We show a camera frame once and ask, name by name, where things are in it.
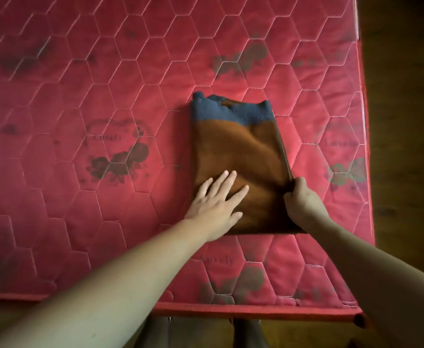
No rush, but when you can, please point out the person's left leg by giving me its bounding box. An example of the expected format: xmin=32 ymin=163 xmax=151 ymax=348
xmin=135 ymin=316 xmax=171 ymax=348

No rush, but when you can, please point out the person's right forearm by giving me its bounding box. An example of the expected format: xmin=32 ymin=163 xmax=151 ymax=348
xmin=306 ymin=213 xmax=424 ymax=348

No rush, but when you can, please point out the person's right leg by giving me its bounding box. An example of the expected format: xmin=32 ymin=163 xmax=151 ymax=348
xmin=232 ymin=318 xmax=269 ymax=348

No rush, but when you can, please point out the wooden headboard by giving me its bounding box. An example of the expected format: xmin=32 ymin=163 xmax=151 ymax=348
xmin=352 ymin=310 xmax=372 ymax=330

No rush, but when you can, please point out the person's left hand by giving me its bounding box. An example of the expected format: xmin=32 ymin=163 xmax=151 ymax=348
xmin=184 ymin=170 xmax=250 ymax=243

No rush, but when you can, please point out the person's leg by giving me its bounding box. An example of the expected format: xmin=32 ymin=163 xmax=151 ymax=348
xmin=135 ymin=316 xmax=171 ymax=348
xmin=232 ymin=318 xmax=269 ymax=348

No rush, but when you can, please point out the person's left forearm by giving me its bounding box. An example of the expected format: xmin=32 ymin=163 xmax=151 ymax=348
xmin=0 ymin=219 xmax=212 ymax=348

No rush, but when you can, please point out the red quilted mattress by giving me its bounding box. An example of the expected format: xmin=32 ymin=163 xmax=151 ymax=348
xmin=0 ymin=0 xmax=376 ymax=323

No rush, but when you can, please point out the brown sweater with blue trim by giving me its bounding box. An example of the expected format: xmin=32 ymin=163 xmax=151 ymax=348
xmin=190 ymin=91 xmax=305 ymax=236

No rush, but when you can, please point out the person's right hand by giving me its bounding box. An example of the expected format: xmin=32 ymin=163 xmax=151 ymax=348
xmin=283 ymin=176 xmax=330 ymax=232

